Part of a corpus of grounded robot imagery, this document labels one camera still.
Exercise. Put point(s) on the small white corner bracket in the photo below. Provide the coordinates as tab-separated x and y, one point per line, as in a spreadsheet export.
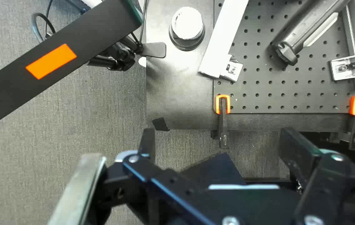
232	70

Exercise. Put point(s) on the white round cap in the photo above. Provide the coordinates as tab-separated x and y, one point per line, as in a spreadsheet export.
186	25

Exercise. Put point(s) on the black perforated breadboard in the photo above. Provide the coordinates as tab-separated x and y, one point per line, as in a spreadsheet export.
269	83

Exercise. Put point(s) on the black board with orange patch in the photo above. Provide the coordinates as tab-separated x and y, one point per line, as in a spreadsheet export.
81	38

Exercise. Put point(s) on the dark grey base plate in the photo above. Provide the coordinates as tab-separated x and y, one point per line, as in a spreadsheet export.
177	92

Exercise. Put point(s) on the black and silver tube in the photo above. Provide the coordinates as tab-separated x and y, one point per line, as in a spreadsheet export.
306	29

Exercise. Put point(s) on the silver bracket with black mark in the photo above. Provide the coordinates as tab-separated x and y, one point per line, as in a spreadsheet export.
347	68

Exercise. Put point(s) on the silver metal plate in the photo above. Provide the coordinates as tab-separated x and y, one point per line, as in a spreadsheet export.
79	192

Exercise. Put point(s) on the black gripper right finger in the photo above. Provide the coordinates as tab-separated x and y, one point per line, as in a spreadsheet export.
296	152

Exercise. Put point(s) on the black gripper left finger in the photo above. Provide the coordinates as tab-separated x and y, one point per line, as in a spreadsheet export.
146	144

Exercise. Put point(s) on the small black wedge piece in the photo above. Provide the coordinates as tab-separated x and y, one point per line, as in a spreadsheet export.
161	124

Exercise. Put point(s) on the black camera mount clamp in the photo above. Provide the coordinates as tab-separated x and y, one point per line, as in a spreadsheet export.
121	54

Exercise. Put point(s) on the orange rectangular tape patch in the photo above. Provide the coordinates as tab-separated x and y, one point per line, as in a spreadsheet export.
51	62

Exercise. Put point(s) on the white aluminium bar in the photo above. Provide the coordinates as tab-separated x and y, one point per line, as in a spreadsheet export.
222	39

